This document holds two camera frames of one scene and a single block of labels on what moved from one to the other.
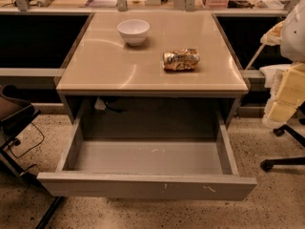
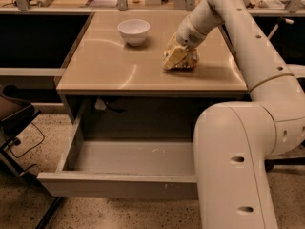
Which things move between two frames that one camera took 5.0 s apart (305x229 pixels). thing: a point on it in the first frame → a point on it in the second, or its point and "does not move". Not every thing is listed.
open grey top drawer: [174, 169] does not move
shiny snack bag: [180, 59] does not move
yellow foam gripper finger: [287, 93] → [174, 57]
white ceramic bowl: [133, 31] does not move
